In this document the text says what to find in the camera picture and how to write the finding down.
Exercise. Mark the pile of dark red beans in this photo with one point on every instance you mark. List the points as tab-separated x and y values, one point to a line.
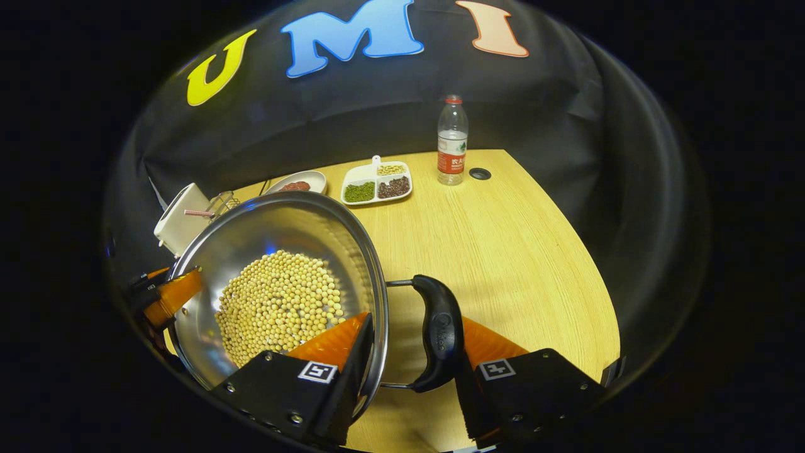
394	187

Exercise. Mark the white divided dish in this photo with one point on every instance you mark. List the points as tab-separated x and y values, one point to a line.
365	171

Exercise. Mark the brown meat slice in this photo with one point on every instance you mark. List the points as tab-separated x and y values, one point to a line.
295	186

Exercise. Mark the black table grommet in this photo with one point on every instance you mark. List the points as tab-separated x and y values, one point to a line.
480	173

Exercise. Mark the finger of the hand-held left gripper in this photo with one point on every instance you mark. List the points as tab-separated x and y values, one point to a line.
173	299
144	282

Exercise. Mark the clear plastic water bottle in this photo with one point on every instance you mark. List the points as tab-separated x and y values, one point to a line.
452	160

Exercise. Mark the pile of green mung beans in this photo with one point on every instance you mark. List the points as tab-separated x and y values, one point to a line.
360	192

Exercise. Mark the pile of yellow soybeans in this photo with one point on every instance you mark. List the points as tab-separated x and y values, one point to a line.
277	302

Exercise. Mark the white toaster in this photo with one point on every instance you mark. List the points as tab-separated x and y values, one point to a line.
182	220

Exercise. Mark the pink striped straw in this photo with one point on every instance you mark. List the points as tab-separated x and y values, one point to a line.
198	213

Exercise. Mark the small heap of pale beans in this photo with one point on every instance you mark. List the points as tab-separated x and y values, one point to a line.
391	170

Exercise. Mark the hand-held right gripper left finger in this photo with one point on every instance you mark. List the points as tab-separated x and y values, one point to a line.
295	396

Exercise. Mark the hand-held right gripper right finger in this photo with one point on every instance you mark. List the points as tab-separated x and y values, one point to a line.
534	390

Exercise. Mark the round white plate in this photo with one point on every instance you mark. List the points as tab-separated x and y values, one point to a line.
314	179

